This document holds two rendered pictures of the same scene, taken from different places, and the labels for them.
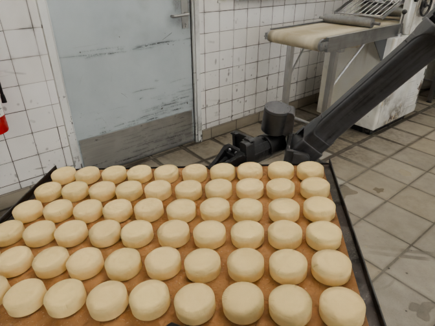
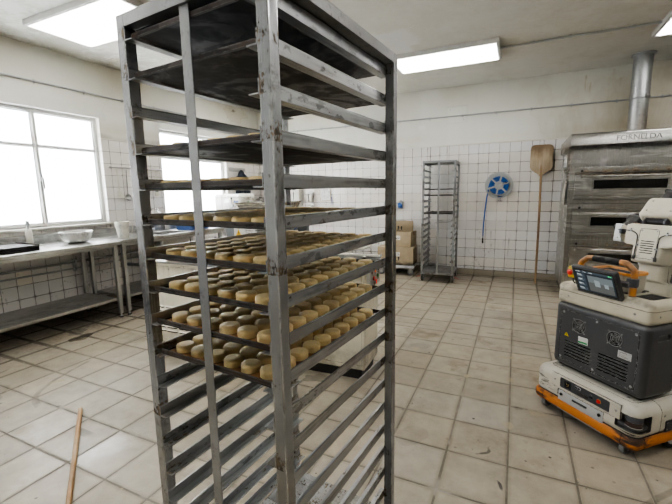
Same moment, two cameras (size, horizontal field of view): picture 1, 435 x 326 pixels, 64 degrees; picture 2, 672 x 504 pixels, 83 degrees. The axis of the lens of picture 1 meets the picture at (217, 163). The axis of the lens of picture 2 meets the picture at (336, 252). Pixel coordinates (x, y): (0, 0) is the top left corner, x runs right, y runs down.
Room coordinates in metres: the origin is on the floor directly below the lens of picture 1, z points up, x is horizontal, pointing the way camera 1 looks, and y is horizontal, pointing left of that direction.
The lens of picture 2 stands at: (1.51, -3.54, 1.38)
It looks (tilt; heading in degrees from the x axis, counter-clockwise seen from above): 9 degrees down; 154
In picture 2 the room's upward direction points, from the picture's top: 1 degrees counter-clockwise
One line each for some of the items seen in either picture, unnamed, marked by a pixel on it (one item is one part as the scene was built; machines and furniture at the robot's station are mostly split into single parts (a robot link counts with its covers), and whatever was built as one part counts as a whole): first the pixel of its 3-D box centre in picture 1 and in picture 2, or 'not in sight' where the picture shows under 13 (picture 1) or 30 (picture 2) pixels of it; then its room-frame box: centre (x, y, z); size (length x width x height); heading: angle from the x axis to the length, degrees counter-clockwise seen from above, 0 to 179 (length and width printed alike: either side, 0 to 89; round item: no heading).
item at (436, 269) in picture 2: not in sight; (440, 220); (-3.16, 0.52, 0.93); 0.64 x 0.51 x 1.78; 132
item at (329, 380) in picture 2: not in sight; (340, 367); (0.56, -3.07, 0.87); 0.64 x 0.03 x 0.03; 124
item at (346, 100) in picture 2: not in sight; (275, 90); (0.40, -3.19, 1.68); 0.60 x 0.40 x 0.02; 124
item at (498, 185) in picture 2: not in sight; (497, 208); (-2.76, 1.29, 1.10); 0.41 x 0.17 x 1.10; 39
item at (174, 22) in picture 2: not in sight; (274, 57); (0.40, -3.19, 1.77); 0.60 x 0.40 x 0.02; 124
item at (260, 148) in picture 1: (250, 152); not in sight; (0.70, -0.08, 0.98); 0.07 x 0.07 x 0.10; 38
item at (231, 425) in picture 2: not in sight; (247, 414); (0.23, -3.29, 0.60); 0.64 x 0.03 x 0.03; 124
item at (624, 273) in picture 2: not in sight; (618, 279); (0.30, -1.19, 0.87); 0.23 x 0.15 x 0.11; 173
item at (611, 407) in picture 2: not in sight; (584, 393); (0.30, -1.41, 0.23); 0.41 x 0.02 x 0.08; 173
